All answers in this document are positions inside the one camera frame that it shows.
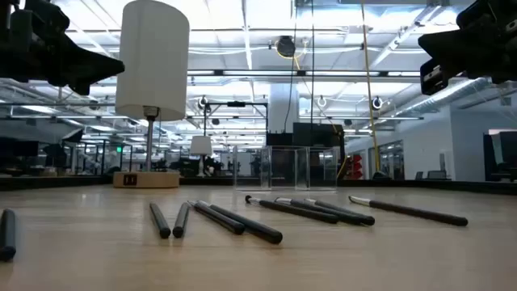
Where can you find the black aluminium table frame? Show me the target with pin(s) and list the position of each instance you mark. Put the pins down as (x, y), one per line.
(60, 182)

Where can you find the red background item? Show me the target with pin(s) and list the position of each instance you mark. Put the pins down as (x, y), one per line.
(357, 165)

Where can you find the black pen thick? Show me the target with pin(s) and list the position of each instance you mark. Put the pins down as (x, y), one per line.
(250, 226)

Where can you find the small white background lamp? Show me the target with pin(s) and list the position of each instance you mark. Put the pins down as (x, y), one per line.
(200, 144)

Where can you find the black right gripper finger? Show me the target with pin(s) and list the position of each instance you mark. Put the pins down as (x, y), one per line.
(460, 48)

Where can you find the black background rig frame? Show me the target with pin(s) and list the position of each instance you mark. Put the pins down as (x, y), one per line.
(236, 104)

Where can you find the black keyboard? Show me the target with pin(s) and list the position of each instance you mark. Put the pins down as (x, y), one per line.
(315, 135)

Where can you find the white shade wooden base lamp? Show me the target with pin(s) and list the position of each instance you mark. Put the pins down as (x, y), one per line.
(153, 60)

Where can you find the black pen silver tip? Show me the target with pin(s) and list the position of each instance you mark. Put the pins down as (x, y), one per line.
(299, 211)

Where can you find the clear acrylic organizer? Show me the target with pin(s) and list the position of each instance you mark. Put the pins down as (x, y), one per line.
(264, 165)

